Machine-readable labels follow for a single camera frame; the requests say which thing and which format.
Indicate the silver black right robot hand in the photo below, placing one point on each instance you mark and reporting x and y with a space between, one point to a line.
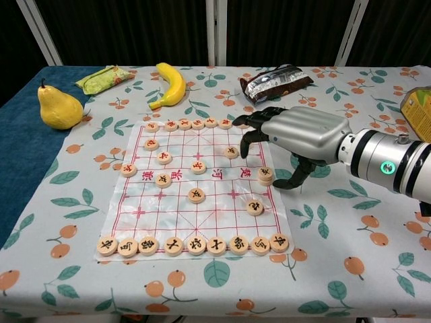
309 134

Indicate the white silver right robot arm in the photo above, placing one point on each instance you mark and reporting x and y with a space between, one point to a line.
387 165

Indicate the white plastic chess board sheet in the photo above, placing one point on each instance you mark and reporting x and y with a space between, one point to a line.
219 218

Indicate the dark brown snack bag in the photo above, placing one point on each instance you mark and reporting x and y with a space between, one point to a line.
276 84

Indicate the yellow green carton box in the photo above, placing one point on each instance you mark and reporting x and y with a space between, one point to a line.
417 111

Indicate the floral fruit print tablecloth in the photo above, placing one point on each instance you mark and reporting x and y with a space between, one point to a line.
336 269

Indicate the yellow banana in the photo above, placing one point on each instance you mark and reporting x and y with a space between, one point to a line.
175 87

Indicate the black curtain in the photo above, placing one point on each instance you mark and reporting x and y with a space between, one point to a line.
134 30

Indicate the green snack packet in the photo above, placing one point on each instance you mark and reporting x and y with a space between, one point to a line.
101 80

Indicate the yellow pear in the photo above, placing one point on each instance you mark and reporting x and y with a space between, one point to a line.
60 107

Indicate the blue cloth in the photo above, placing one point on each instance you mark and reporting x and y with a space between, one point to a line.
20 144

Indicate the white metal frame post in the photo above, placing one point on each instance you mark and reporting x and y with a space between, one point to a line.
40 32
216 32
350 32

